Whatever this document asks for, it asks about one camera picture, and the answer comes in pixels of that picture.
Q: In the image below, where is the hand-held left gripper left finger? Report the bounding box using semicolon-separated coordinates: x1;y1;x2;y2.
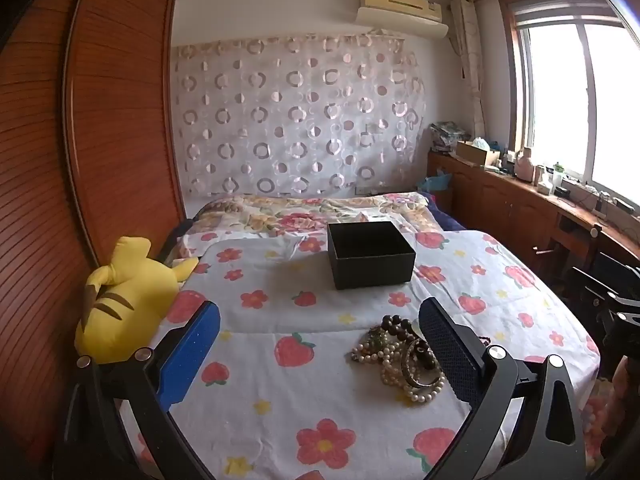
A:
52;300;221;480

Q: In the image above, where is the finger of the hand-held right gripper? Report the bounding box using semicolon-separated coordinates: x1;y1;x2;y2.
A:
571;264;640;311

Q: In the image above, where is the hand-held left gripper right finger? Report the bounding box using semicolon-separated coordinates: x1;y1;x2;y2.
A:
419;297;589;480

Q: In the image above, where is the metal bangle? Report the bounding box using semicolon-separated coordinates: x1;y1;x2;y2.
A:
400;342;447;389

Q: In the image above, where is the pearl necklace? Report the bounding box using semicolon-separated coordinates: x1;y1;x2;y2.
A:
350;332;447;404

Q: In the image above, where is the dark wooden bead bracelet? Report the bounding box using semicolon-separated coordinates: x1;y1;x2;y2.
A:
381;313;414;342

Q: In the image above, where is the black jewelry box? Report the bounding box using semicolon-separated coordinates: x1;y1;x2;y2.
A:
327;220;417;291

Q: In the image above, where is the yellow plush toy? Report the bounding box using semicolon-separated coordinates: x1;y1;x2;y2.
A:
74;236;199;365

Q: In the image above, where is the strawberry print bed sheet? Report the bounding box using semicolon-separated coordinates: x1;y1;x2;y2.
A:
120;229;602;480

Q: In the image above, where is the wooden cabinet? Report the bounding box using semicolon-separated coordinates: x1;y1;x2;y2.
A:
427;152;640;306

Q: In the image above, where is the pink jar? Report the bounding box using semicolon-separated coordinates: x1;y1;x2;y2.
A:
514;145;537;182

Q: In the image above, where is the floral blanket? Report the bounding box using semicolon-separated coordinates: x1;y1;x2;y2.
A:
191;192;447;257

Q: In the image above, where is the blue plastic bag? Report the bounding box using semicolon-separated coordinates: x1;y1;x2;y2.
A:
419;170;454;192

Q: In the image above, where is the cardboard box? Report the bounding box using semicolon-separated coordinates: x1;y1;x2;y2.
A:
455;140;502;167

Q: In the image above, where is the window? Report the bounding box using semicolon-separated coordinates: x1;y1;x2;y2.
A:
499;0;640;213

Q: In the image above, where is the stack of magazines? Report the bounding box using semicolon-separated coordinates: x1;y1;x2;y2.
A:
430;120;472;154

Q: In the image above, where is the wooden wardrobe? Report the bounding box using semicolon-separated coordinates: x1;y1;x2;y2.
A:
0;0;197;466

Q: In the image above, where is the circle pattern curtain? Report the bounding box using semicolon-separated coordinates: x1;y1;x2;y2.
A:
171;34;427;200

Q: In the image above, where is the pale window curtain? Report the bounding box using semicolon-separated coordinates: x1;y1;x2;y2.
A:
449;0;489;147

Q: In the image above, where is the wall air conditioner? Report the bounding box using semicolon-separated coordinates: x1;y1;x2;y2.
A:
355;0;450;40

